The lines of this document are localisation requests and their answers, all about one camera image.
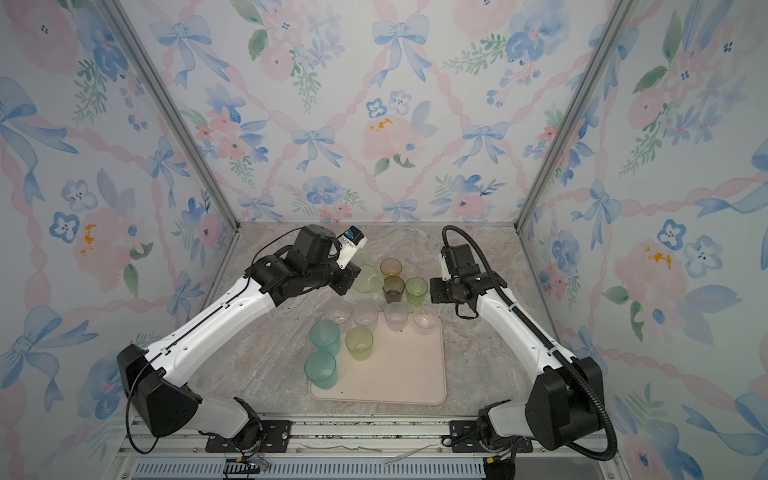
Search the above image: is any bright green glass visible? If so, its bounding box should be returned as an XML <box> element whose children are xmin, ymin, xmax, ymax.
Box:
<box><xmin>405</xmin><ymin>277</ymin><xmax>429</xmax><ymax>307</ymax></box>

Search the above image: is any short light green cup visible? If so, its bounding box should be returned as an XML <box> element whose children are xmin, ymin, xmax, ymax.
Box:
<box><xmin>353</xmin><ymin>264</ymin><xmax>383</xmax><ymax>294</ymax></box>

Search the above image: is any tall teal cup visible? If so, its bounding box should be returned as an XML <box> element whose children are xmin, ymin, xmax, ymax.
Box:
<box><xmin>310</xmin><ymin>319</ymin><xmax>341</xmax><ymax>356</ymax></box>
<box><xmin>304</xmin><ymin>350</ymin><xmax>338</xmax><ymax>390</ymax></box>

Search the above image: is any tall frosted clear cup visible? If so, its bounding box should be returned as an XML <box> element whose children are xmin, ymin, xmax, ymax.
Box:
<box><xmin>352</xmin><ymin>300</ymin><xmax>379</xmax><ymax>332</ymax></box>

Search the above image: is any dark smoky glass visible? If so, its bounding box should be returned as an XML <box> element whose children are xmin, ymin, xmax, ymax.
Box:
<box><xmin>382</xmin><ymin>275</ymin><xmax>405</xmax><ymax>304</ymax></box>

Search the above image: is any yellow amber glass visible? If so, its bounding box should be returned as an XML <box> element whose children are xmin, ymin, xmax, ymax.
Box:
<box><xmin>380</xmin><ymin>258</ymin><xmax>403</xmax><ymax>278</ymax></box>

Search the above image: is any short frosted clear cup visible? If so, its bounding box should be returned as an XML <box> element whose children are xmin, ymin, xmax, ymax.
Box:
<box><xmin>384</xmin><ymin>302</ymin><xmax>409</xmax><ymax>332</ymax></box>

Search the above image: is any tall light green cup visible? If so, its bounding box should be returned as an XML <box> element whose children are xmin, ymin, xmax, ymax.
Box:
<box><xmin>345</xmin><ymin>326</ymin><xmax>374</xmax><ymax>361</ymax></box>

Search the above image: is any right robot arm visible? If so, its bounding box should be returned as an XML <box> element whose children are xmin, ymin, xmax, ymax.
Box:
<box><xmin>430</xmin><ymin>244</ymin><xmax>608</xmax><ymax>450</ymax></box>

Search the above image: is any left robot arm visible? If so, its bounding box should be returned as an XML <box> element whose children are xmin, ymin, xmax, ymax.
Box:
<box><xmin>117</xmin><ymin>224</ymin><xmax>367</xmax><ymax>451</ymax></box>

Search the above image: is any beige plastic tray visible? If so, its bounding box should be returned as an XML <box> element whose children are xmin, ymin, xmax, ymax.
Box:
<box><xmin>308</xmin><ymin>314</ymin><xmax>447</xmax><ymax>406</ymax></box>

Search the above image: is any small clear glass far right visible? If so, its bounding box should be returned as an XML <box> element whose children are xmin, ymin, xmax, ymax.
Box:
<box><xmin>412</xmin><ymin>306</ymin><xmax>439</xmax><ymax>330</ymax></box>

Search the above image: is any black corrugated cable hose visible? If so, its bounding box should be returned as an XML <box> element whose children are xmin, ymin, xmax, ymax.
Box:
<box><xmin>442</xmin><ymin>224</ymin><xmax>619</xmax><ymax>462</ymax></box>

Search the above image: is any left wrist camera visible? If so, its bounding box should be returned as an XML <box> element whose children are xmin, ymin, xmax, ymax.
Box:
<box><xmin>337</xmin><ymin>226</ymin><xmax>367</xmax><ymax>269</ymax></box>

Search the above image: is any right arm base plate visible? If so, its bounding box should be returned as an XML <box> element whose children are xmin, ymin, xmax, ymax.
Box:
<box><xmin>440</xmin><ymin>420</ymin><xmax>516</xmax><ymax>455</ymax></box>

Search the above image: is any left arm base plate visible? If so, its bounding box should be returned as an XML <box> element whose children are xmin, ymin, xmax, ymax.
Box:
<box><xmin>205</xmin><ymin>420</ymin><xmax>293</xmax><ymax>455</ymax></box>

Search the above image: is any aluminium rail frame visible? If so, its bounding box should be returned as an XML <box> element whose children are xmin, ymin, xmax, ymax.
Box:
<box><xmin>105</xmin><ymin>415</ymin><xmax>629</xmax><ymax>479</ymax></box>

